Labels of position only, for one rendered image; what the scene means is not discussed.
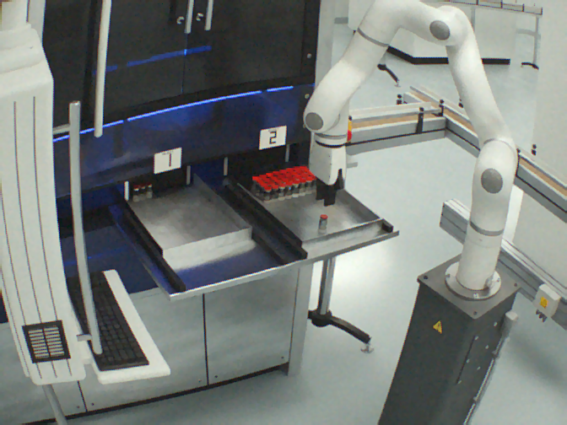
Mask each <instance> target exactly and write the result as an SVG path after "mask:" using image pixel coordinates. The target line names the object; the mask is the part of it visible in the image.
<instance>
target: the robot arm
mask: <svg viewBox="0 0 567 425"><path fill-rule="evenodd" d="M399 28H404V29H406V30H409V31H411V32H413V33H414V34H415V35H417V36H419V37H421V38H422V39H424V40H427V41H429V42H432V43H435V44H438V45H443V46H445V48H446V53H447V56H448V61H449V65H450V69H451V75H452V78H453V81H454V83H455V85H456V89H457V92H458V94H459V96H460V99H461V101H462V105H463V107H464V109H465V111H466V113H467V116H468V118H469V120H470V122H471V123H472V125H473V127H474V129H475V132H476V133H477V136H478V140H479V145H480V154H479V156H478V159H477V162H476V164H475V168H474V172H473V178H472V205H471V211H470V215H469V219H468V224H467V232H466V236H465V240H464V245H463V248H462V255H461V259H460V261H459V262H457V263H454V264H453V265H451V266H450V267H449V268H448V269H447V271H446V273H445V285H446V286H447V287H448V288H449V290H450V291H451V292H452V293H454V294H455V295H456V296H458V297H460V298H462V299H467V300H472V301H482V300H486V299H490V298H492V297H493V296H495V294H497V292H499V290H500V284H501V281H500V276H499V274H498V273H497V272H496V271H495V270H494V269H495V267H496V263H497V260H498V256H499V252H500V246H501V243H502V239H503V235H504V232H505V225H506V220H507V217H508V212H509V205H510V195H511V191H512V186H513V181H514V178H515V173H516V167H517V162H518V158H517V151H516V145H515V143H514V141H513V138H512V136H511V134H510V131H509V129H508V127H507V125H506V124H505V121H504V119H503V117H502V115H501V114H500V111H499V109H498V107H497V105H496V103H495V100H494V96H493V94H492V91H491V88H490V86H489V82H488V79H487V77H486V74H485V71H484V69H483V64H482V61H481V57H480V54H479V50H478V44H477V41H476V38H475V35H474V33H473V29H472V26H471V25H470V23H469V21H468V19H467V16H466V15H465V14H464V13H463V12H462V11H461V10H460V9H458V8H455V7H452V6H442V7H439V8H432V7H430V6H428V5H425V4H423V3H421V2H420V1H418V0H374V2H373V3H372V4H371V5H370V7H369V9H368V11H367V13H366V14H365V16H364V18H363V19H362V21H361V23H360V25H359V27H358V29H357V30H356V31H355V33H354V36H353V37H352V39H351V41H350V42H349V44H348V46H347V48H346V50H345V52H344V53H343V55H342V57H341V58H340V59H339V60H338V62H337V63H336V64H335V65H334V66H333V67H332V68H331V69H330V70H329V71H328V72H327V74H326V75H325V76H324V78H323V79H322V80H321V81H320V82H319V83H318V84H317V87H316V90H315V91H314V93H313V95H312V96H311V98H310V100H309V102H308V104H307V106H306V107H305V112H304V117H303V118H304V123H305V126H306V127H307V129H309V130H310V131H312V132H314V141H313V143H312V147H311V152H310V164H309V170H310V172H311V173H312V174H313V175H314V176H315V177H316V185H317V186H318V187H317V188H316V200H317V201H320V200H323V199H324V206H325V207H327V206H331V205H334V204H335V198H336V191H338V190H342V189H344V186H343V181H344V178H345V172H346V152H345V146H344V145H345V143H346V142H347V137H348V113H349V100H350V99H351V97H352V96H353V95H354V93H355V92H356V91H357V90H358V89H359V88H360V87H361V85H362V84H363V83H364V82H365V81H366V80H367V79H368V78H369V77H370V76H371V74H372V73H373V72H374V71H375V69H376V67H377V65H378V64H379V62H380V60H381V58H382V57H383V55H384V54H385V52H386V49H387V48H388V46H389V45H390V43H391V42H392V39H393V37H394V35H395V34H396V32H397V30H398V29H399ZM331 184H334V186H332V187H331Z"/></svg>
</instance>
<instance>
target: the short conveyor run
mask: <svg viewBox="0 0 567 425"><path fill-rule="evenodd" d="M397 97H398V100H397V104H396V105H390V106H382V107H375V108H367V109H359V110H350V111H349V113H348V119H349V120H350V121H351V122H352V130H351V132H352V135H353V136H352V138H351V140H350V142H347V143H345V145H344V146H345V152H346V154H348V155H354V154H358V153H366V152H371V151H375V150H381V149H385V148H394V147H399V146H403V145H408V144H413V143H422V142H428V141H432V140H437V139H442V138H445V134H446V118H445V117H440V116H438V115H436V114H435V113H439V112H441V108H432V109H429V108H428V107H430V106H431V102H424V103H415V104H406V105H403V104H402V100H400V99H401V98H402V95H401V94H398V95H397ZM414 108H415V109H414ZM383 111H384V112H383ZM376 112H377V113H376Z"/></svg>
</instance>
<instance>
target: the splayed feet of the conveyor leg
mask: <svg viewBox="0 0 567 425"><path fill-rule="evenodd" d="M307 319H309V320H311V323H312V324H313V325H315V326H317V327H325V326H328V325H333V326H335V327H337V328H339V329H341V330H343V331H345V332H347V333H348V334H349V335H351V336H353V337H355V338H356V339H358V340H360V341H361V342H363V343H364V344H363V345H362V346H361V347H360V351H361V352H364V353H370V352H373V351H374V346H373V345H371V342H370V340H371V337H372V336H370V335H369V334H367V333H365V332H364V331H362V330H360V329H359V328H358V327H356V326H355V325H352V324H351V323H349V322H347V321H346V320H343V319H341V318H338V317H337V316H334V315H332V312H331V310H329V312H328V314H327V315H318V314H317V313H316V309H314V310H310V309H309V310H308V317H307Z"/></svg>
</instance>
